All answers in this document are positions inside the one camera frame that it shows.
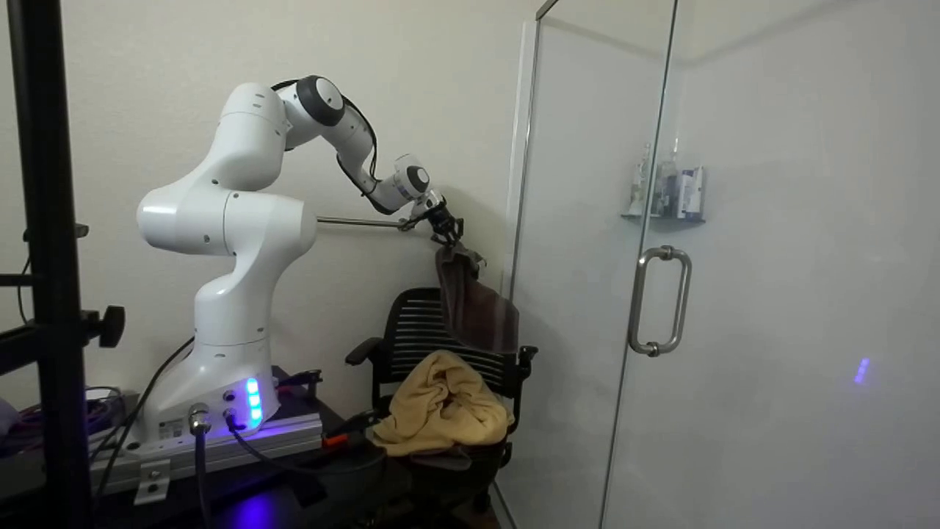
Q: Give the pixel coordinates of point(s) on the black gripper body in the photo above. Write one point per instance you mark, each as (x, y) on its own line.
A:
(438, 216)

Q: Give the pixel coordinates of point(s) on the grey towel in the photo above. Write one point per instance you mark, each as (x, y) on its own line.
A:
(477, 303)

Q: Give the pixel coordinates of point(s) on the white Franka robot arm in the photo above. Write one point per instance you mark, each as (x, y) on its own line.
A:
(237, 223)

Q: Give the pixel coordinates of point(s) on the black mesh office chair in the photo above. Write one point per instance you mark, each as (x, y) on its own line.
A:
(413, 333)

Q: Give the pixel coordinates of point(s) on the yellow towel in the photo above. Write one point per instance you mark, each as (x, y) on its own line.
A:
(446, 407)

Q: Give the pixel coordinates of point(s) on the fixed glass shower panel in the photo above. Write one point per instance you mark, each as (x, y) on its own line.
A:
(578, 194)

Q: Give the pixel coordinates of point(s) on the black purple clamp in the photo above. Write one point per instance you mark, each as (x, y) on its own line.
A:
(297, 382)

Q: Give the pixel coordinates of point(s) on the shower shelf caddy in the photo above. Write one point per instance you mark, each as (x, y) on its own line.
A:
(665, 194)

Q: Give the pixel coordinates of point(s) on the black orange bar clamp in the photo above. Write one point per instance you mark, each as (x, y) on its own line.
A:
(349, 433)

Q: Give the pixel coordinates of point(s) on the glass shower door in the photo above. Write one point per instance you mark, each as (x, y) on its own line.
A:
(782, 295)

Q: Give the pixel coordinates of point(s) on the black clamp knob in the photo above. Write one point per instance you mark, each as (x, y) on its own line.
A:
(106, 326)

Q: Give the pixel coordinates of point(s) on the metal wall towel bar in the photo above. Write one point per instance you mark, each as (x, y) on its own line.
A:
(362, 223)

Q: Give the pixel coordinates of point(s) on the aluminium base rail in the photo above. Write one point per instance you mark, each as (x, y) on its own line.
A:
(225, 444)

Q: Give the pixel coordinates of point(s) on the small metal angle bracket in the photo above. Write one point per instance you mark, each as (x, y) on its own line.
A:
(152, 482)

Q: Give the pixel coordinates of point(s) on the black metal frame post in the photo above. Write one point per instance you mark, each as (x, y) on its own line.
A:
(55, 295)

